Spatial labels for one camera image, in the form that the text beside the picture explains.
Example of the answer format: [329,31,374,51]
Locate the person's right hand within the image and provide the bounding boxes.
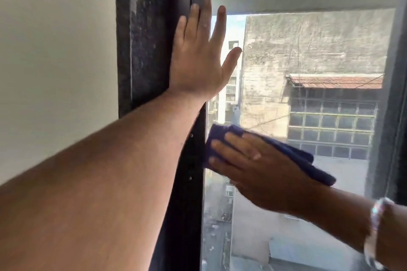
[208,131,322,216]

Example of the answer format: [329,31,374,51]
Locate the black window frame post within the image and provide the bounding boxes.
[115,0,213,271]

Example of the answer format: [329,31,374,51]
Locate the blue cleaning cloth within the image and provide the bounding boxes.
[202,124,337,186]

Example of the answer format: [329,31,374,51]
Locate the person's right forearm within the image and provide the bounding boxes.
[304,185,407,271]

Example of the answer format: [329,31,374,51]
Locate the person's left hand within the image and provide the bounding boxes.
[169,0,243,103]

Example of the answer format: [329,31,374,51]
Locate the grey concrete building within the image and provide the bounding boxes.
[239,8,396,161]

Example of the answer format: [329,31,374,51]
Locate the grey window frame post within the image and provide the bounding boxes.
[365,0,407,207]

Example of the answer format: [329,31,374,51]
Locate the window glass pane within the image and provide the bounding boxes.
[200,0,402,271]

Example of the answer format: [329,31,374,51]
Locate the person's left forearm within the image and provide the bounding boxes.
[0,88,208,271]

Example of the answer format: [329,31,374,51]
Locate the red tiled roof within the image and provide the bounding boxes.
[287,73,384,90]

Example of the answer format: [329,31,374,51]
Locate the silver bracelet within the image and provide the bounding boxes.
[363,197,395,270]

